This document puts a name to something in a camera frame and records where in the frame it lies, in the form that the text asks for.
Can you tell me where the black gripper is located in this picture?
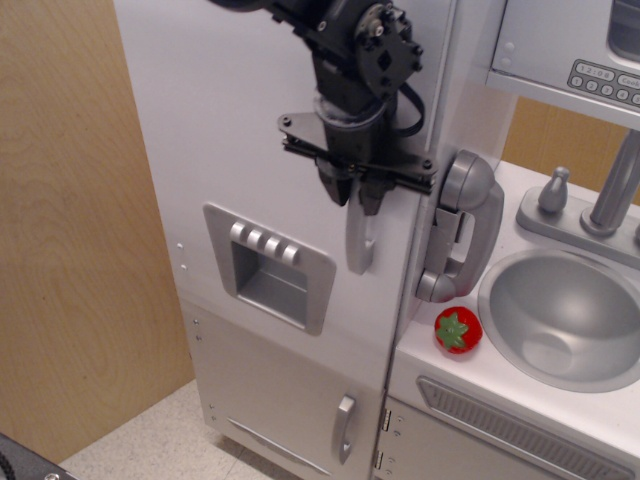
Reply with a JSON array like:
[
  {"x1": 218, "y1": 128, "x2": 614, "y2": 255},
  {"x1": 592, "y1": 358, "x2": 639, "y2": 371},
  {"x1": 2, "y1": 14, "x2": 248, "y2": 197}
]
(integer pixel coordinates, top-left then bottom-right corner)
[{"x1": 278, "y1": 113, "x2": 437, "y2": 216}]

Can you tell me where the silver fridge door handle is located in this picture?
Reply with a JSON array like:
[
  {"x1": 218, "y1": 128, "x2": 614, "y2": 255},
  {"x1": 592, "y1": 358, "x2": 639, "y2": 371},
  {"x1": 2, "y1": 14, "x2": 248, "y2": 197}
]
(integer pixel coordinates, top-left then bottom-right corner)
[{"x1": 345, "y1": 193, "x2": 375, "y2": 275}]

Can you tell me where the silver fridge door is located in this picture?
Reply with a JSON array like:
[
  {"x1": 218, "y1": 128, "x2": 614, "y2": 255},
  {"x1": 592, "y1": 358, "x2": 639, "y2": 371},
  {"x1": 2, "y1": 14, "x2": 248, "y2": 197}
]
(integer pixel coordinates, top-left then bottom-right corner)
[{"x1": 113, "y1": 0, "x2": 459, "y2": 391}]

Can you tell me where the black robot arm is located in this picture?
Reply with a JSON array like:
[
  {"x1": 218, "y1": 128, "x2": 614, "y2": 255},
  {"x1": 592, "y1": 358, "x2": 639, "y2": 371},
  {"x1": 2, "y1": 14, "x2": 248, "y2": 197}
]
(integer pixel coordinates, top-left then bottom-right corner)
[{"x1": 219, "y1": 1, "x2": 434, "y2": 216}]

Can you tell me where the red toy strawberry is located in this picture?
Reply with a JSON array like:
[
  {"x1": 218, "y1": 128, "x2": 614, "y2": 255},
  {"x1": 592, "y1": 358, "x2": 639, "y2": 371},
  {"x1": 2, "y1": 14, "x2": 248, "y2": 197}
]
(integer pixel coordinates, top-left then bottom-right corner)
[{"x1": 434, "y1": 306, "x2": 484, "y2": 354}]

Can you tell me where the brass cabinet hinge upper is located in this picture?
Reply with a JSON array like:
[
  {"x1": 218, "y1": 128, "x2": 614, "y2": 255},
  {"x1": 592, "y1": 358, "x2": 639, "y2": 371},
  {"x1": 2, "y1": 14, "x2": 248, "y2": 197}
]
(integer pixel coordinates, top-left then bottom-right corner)
[{"x1": 381, "y1": 408, "x2": 392, "y2": 432}]

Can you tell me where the brass cabinet hinge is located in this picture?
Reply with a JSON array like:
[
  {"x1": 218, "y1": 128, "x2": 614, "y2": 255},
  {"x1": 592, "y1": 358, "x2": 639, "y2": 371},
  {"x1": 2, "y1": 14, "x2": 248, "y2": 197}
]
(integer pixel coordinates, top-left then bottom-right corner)
[
  {"x1": 381, "y1": 408, "x2": 392, "y2": 432},
  {"x1": 374, "y1": 450, "x2": 384, "y2": 470}
]

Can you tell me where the silver lower freezer door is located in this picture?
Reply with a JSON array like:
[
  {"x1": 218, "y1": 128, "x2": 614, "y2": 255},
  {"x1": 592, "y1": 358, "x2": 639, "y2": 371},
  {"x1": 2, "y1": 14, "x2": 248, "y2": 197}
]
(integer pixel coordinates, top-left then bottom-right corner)
[{"x1": 181, "y1": 301, "x2": 383, "y2": 479}]

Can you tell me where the white toy kitchen cabinet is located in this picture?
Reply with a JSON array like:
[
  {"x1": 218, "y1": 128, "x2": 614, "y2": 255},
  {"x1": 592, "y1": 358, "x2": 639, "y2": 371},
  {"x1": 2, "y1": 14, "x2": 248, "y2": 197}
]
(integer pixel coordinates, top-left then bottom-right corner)
[{"x1": 379, "y1": 1, "x2": 639, "y2": 479}]

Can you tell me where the silver round sink basin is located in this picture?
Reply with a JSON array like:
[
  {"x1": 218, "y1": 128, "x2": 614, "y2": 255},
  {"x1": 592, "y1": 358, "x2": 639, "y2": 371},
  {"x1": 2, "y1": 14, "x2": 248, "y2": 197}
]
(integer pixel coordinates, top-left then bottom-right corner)
[{"x1": 478, "y1": 250, "x2": 639, "y2": 393}]

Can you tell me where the grey faucet with base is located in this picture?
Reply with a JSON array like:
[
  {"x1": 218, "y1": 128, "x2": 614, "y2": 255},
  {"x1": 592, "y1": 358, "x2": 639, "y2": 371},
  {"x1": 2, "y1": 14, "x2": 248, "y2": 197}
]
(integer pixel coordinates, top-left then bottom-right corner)
[{"x1": 516, "y1": 130, "x2": 639, "y2": 269}]

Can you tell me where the toy microwave with keypad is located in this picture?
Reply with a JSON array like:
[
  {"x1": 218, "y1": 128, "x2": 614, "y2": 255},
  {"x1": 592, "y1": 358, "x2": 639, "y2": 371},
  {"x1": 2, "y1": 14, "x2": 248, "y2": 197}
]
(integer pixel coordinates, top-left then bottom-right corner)
[{"x1": 487, "y1": 1, "x2": 639, "y2": 130}]

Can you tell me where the grey oven vent panel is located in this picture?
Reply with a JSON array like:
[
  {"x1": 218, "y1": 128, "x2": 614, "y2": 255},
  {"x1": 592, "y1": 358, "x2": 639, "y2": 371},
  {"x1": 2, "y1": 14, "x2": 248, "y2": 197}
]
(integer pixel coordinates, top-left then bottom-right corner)
[{"x1": 416, "y1": 376, "x2": 636, "y2": 479}]

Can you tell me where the brass cabinet hinge lower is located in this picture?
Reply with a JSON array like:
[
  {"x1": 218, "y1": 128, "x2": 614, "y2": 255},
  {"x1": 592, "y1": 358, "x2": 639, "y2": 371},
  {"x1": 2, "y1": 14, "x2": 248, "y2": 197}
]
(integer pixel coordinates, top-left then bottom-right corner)
[{"x1": 374, "y1": 450, "x2": 384, "y2": 470}]

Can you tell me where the black equipment corner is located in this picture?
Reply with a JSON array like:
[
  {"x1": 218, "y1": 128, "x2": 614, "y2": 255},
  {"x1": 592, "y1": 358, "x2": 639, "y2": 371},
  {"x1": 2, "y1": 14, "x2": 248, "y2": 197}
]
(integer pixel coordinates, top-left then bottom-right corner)
[{"x1": 1, "y1": 434, "x2": 75, "y2": 480}]

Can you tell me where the grey toy wall phone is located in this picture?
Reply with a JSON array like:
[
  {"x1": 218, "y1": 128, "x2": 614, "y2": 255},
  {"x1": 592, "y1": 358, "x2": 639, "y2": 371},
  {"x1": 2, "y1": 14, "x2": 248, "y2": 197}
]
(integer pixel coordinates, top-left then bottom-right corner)
[{"x1": 415, "y1": 150, "x2": 504, "y2": 303}]

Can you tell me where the silver lower door handle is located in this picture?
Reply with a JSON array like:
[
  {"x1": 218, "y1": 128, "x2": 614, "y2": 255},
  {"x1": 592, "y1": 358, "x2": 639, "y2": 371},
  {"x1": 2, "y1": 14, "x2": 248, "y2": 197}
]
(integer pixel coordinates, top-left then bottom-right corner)
[{"x1": 331, "y1": 395, "x2": 357, "y2": 465}]

